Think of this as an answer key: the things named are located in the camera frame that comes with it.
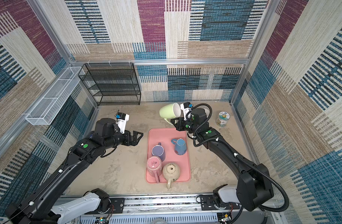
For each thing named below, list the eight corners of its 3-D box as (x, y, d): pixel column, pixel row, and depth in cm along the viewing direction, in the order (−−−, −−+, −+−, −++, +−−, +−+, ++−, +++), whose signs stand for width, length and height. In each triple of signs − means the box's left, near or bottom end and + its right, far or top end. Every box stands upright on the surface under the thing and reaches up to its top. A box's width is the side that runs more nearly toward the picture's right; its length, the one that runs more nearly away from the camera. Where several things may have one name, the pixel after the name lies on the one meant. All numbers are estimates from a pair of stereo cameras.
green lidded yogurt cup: (217, 126, 107) (220, 119, 100) (215, 118, 112) (218, 111, 105) (227, 126, 107) (231, 119, 100) (225, 118, 112) (228, 111, 105)
